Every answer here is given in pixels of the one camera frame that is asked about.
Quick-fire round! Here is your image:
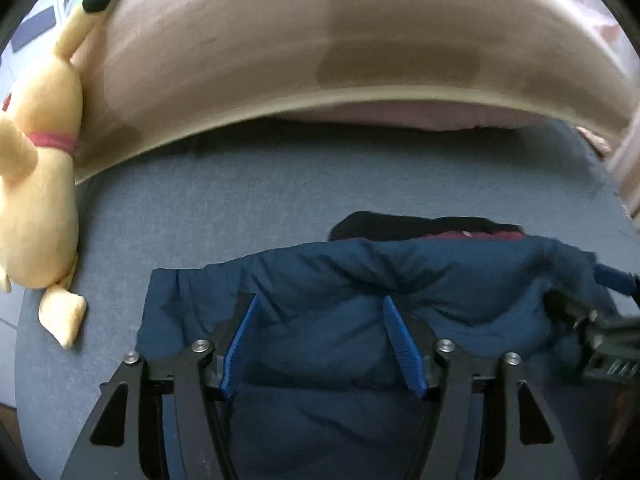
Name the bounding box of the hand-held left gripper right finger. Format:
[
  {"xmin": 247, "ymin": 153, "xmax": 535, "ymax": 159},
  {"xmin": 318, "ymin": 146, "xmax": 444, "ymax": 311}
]
[{"xmin": 382, "ymin": 296, "xmax": 581, "ymax": 480}]

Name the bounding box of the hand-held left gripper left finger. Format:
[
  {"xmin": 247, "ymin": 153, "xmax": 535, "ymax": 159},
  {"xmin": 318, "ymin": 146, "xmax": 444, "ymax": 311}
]
[{"xmin": 60, "ymin": 292, "xmax": 262, "ymax": 480}]

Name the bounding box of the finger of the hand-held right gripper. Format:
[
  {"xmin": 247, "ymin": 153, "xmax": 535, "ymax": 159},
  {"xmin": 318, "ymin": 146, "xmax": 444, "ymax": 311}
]
[
  {"xmin": 595, "ymin": 265, "xmax": 636, "ymax": 295},
  {"xmin": 547, "ymin": 292, "xmax": 601, "ymax": 333}
]

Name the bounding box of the navy puffer jacket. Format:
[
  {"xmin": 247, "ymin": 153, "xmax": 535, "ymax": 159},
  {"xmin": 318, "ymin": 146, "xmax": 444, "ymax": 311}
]
[{"xmin": 137, "ymin": 211, "xmax": 621, "ymax": 480}]

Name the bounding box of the pink floral cloth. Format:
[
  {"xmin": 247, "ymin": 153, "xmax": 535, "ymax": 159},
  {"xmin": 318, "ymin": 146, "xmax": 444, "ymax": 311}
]
[{"xmin": 577, "ymin": 127, "xmax": 612, "ymax": 157}]

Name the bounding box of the pink pillow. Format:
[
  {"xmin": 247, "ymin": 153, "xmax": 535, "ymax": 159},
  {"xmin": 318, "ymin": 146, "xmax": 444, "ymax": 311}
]
[{"xmin": 272, "ymin": 101, "xmax": 551, "ymax": 131}]

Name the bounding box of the pink curtain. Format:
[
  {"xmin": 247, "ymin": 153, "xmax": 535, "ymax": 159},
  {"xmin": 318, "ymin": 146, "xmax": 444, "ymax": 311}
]
[{"xmin": 565, "ymin": 0, "xmax": 636, "ymax": 86}]

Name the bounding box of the yellow plush toy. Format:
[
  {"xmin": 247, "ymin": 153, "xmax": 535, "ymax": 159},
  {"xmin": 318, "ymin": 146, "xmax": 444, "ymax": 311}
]
[{"xmin": 0, "ymin": 0, "xmax": 121, "ymax": 351}]

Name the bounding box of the wooden headboard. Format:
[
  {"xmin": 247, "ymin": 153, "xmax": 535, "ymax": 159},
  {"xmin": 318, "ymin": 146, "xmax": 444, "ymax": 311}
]
[{"xmin": 75, "ymin": 0, "xmax": 640, "ymax": 186}]

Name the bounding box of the blue rectangular wall tile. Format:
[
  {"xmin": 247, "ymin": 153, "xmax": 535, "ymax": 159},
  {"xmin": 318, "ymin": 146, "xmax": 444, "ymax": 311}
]
[{"xmin": 12, "ymin": 6, "xmax": 56, "ymax": 52}]

